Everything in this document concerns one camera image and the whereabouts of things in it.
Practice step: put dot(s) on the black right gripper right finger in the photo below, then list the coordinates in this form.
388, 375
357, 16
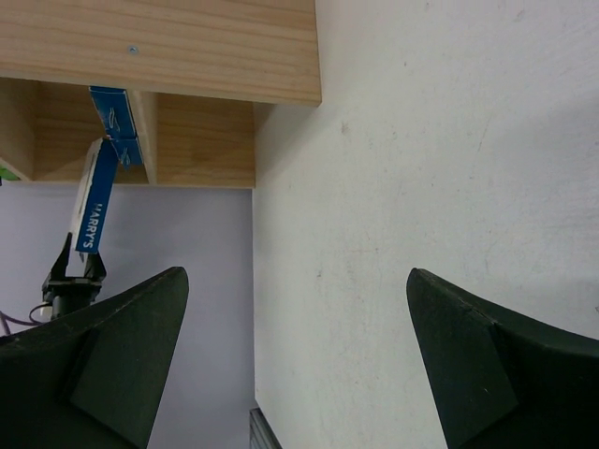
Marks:
501, 379

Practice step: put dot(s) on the grey blue razor pack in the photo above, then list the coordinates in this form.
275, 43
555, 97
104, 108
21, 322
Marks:
93, 197
113, 108

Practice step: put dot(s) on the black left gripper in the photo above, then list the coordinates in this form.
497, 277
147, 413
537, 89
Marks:
69, 294

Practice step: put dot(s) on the black green razor box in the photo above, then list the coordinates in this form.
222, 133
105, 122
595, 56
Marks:
6, 174

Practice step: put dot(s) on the aluminium rail frame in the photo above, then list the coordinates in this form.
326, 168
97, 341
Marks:
261, 434

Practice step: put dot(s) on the wooden three-tier shelf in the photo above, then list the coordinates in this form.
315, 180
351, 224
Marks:
193, 72

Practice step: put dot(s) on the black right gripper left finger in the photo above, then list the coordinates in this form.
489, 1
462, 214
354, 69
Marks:
95, 377

